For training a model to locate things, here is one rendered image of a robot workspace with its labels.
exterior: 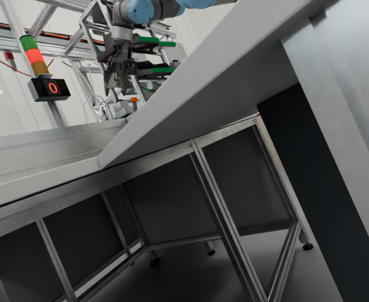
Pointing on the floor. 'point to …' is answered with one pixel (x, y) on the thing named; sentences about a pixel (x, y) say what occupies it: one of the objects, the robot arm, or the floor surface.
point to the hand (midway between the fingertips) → (114, 93)
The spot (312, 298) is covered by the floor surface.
